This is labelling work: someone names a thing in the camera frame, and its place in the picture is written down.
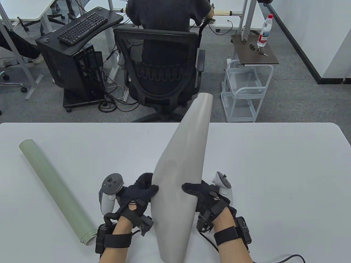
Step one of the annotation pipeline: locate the person's left hand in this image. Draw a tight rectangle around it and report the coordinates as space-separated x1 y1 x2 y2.
117 173 159 227

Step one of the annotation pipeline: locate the person's right hand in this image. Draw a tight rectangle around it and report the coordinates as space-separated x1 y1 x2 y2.
182 179 238 219

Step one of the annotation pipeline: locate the grey desk mat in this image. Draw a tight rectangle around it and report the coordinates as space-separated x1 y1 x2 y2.
151 93 214 262

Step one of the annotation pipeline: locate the green desk mat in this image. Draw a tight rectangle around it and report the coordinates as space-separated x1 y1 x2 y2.
19 139 100 245

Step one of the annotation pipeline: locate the white desk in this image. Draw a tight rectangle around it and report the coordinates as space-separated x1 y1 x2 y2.
189 0 265 31
0 0 55 21

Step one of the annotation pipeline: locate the black computer desk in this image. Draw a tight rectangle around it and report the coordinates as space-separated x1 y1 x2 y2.
36 7 124 55

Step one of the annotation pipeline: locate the grey white hand controller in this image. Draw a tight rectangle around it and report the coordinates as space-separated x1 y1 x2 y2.
99 173 125 216
212 171 234 203

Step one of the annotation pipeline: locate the black rolling computer stand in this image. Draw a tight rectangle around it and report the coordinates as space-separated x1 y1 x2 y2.
63 88 107 113

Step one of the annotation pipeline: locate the black mesh office chair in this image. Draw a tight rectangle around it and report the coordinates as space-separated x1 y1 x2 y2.
113 26 206 123

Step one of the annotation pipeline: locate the brown side table top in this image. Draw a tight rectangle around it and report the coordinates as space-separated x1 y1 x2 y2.
230 34 279 66

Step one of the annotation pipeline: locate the black computer tower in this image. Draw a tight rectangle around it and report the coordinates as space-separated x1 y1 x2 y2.
36 42 106 102

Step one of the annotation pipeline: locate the silver chair base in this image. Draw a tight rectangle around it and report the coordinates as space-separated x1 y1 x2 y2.
0 71 28 93

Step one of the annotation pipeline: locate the clear plastic water bottle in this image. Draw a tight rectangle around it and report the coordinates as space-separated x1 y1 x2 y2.
257 14 274 48

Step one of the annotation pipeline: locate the black keyboard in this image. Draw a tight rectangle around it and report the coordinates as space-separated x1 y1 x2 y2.
57 12 109 45

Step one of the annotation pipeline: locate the black chair base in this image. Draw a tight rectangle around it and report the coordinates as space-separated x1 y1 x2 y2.
45 0 80 26

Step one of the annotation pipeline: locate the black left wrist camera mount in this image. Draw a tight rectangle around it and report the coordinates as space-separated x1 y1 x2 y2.
95 215 154 255

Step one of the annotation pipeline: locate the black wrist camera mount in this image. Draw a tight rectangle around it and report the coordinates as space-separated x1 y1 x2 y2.
95 215 154 255
196 211 252 253

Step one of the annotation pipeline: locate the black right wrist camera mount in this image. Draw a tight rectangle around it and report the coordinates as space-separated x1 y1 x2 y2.
196 211 252 253

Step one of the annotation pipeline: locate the black floor cable bundle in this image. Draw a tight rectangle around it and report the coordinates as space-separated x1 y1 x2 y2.
98 82 139 113

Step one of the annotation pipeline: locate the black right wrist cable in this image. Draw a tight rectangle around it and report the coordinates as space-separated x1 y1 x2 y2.
202 231 306 263

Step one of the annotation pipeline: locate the white wire cart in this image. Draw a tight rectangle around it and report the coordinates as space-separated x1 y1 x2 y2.
220 59 274 123

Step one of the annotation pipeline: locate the grey metal frame leg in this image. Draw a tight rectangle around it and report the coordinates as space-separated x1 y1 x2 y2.
0 4 44 100

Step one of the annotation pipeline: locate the silver aluminium frame post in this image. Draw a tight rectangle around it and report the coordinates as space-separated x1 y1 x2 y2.
238 0 257 42

